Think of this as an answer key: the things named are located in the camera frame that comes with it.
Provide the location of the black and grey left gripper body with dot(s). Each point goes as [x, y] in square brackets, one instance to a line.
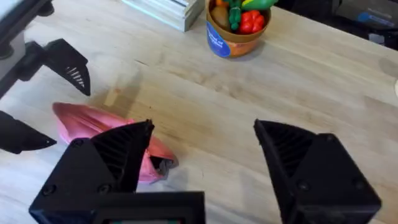
[12, 53]

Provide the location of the pink soft zip bag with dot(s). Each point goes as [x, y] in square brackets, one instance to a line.
[84, 119]

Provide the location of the brown tub of toy vegetables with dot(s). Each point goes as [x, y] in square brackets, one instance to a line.
[236, 28]

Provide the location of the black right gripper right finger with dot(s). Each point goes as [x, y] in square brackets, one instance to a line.
[323, 180]

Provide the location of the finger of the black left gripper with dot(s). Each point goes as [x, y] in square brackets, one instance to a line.
[18, 135]
[66, 60]

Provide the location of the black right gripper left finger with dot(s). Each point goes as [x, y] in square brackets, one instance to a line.
[93, 174]

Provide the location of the stack of pale flat boxes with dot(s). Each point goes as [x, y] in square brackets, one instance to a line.
[174, 11]

